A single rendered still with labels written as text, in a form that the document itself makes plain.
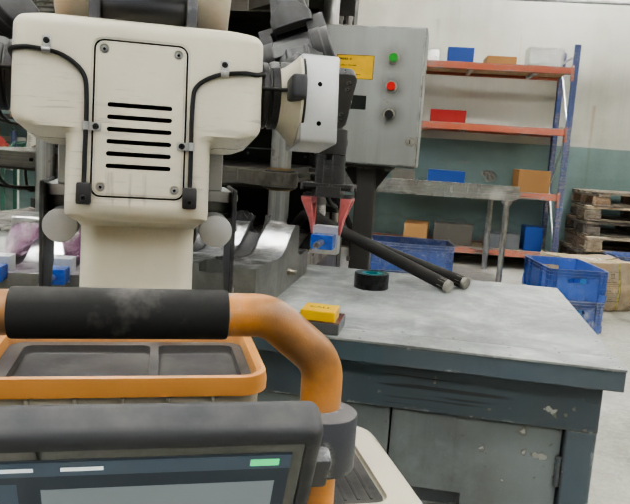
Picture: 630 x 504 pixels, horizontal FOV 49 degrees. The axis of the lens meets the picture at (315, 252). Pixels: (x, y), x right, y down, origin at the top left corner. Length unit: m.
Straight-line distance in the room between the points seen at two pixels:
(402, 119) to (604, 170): 6.31
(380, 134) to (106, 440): 1.72
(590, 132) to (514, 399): 7.09
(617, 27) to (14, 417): 8.14
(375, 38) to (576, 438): 1.27
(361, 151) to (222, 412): 1.68
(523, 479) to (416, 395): 0.23
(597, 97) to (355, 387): 7.20
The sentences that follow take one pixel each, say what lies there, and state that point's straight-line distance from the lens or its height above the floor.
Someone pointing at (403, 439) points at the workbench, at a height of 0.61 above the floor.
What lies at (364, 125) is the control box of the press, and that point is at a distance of 2.08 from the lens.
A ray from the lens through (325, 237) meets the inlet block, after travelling 1.31.
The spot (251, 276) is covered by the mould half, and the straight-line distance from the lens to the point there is 1.26.
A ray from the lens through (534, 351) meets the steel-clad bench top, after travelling 1.23.
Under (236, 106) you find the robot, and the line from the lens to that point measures 0.82.
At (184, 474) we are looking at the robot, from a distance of 0.45.
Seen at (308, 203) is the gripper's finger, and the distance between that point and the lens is 1.33.
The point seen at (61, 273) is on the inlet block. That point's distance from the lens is 1.31.
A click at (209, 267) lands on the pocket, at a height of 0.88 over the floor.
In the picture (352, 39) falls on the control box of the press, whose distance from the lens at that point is 2.11.
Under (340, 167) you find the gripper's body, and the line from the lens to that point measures 1.33.
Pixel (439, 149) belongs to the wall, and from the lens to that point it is 7.98.
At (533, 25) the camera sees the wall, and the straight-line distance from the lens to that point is 8.21.
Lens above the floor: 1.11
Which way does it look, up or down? 8 degrees down
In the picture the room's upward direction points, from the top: 4 degrees clockwise
